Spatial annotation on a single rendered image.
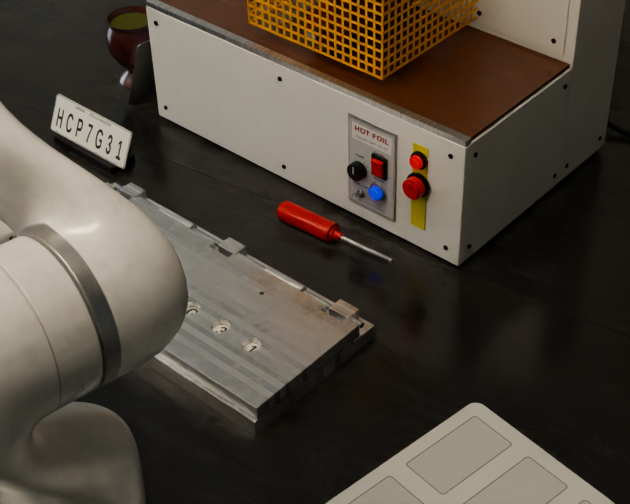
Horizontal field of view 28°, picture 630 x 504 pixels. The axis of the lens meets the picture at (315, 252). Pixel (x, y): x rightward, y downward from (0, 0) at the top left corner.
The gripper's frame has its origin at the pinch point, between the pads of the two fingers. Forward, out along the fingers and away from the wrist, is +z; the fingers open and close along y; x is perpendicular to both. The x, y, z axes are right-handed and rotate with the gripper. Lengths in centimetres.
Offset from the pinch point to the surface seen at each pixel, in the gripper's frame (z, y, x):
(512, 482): 19, 14, 48
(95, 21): 57, 6, -62
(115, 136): 31.1, 7.5, -28.2
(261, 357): 12.9, 12.4, 17.1
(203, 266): 19.9, 10.8, 0.7
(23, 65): 41, 10, -61
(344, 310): 25.1, 10.0, 19.0
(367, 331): 25.8, 11.6, 22.2
